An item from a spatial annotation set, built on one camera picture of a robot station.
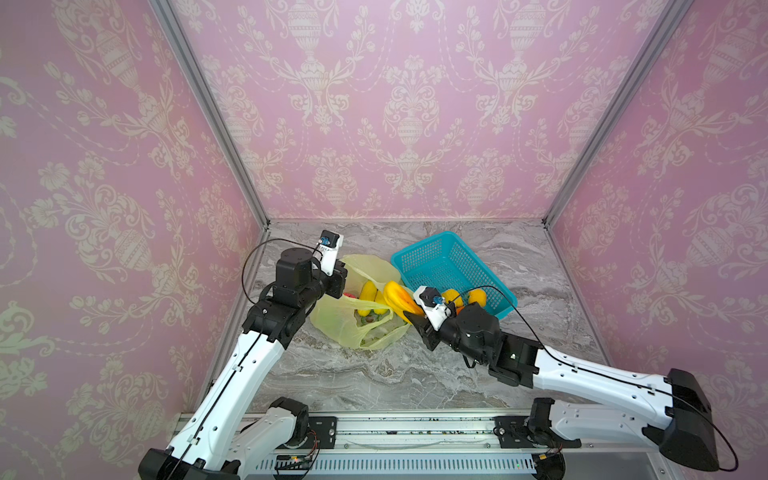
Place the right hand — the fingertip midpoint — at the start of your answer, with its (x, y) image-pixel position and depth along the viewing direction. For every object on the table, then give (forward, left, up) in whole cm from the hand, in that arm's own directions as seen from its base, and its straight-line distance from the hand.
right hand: (411, 307), depth 70 cm
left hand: (+10, +16, +5) cm, 19 cm away
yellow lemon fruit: (+14, -23, -20) cm, 33 cm away
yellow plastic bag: (+10, +14, -23) cm, 29 cm away
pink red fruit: (+16, +18, -19) cm, 30 cm away
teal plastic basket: (+31, -16, -25) cm, 43 cm away
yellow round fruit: (+14, -14, -19) cm, 28 cm away
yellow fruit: (+16, +12, -18) cm, 27 cm away
